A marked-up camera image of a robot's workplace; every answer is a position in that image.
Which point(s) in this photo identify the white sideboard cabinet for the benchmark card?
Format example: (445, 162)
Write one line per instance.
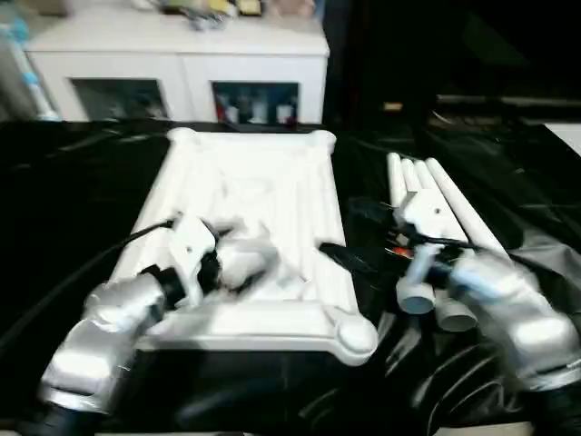
(181, 50)

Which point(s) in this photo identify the grey patterned object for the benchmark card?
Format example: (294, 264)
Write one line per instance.
(199, 20)

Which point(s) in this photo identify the red bottle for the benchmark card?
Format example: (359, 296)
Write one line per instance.
(222, 109)

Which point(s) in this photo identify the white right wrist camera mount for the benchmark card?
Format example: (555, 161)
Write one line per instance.
(431, 211)

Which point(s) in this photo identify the white printed jar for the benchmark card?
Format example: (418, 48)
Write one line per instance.
(259, 110)

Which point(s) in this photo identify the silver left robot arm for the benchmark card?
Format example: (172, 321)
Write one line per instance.
(91, 345)

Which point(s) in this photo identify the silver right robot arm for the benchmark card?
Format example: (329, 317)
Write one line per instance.
(522, 313)

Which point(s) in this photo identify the white plastic table top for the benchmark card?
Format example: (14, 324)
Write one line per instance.
(254, 181)

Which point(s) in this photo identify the small yellow label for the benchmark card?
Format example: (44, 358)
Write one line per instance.
(392, 106)

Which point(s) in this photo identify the small white cup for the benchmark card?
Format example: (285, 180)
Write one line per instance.
(233, 114)

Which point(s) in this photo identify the black metal rail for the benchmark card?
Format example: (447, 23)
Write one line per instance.
(499, 99)

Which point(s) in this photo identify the white candle cup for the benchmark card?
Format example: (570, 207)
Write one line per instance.
(284, 114)

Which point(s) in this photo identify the black mat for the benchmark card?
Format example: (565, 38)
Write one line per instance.
(68, 181)

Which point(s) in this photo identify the white flat board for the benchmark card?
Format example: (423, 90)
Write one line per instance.
(567, 136)

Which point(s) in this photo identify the pink soft toy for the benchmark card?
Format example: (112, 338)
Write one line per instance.
(290, 9)

